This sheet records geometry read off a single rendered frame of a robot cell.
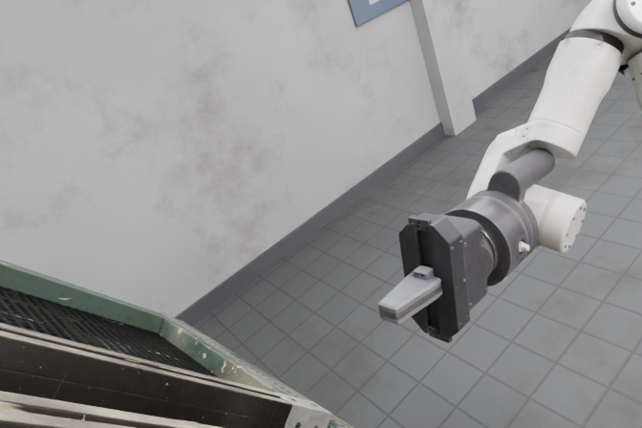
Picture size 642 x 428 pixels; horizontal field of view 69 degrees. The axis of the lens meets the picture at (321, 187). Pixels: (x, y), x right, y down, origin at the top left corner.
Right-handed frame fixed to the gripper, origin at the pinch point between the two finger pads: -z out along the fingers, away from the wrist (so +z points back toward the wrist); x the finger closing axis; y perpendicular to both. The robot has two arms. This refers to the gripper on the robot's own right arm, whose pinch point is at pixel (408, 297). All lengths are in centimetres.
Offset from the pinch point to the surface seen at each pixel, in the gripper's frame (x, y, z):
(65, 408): -4.5, -21.0, -24.8
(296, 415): -44, -40, 11
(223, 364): -53, -80, 17
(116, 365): -14.5, -40.5, -15.8
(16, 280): -21, -116, -16
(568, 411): -120, -30, 118
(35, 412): -3.1, -20.7, -27.0
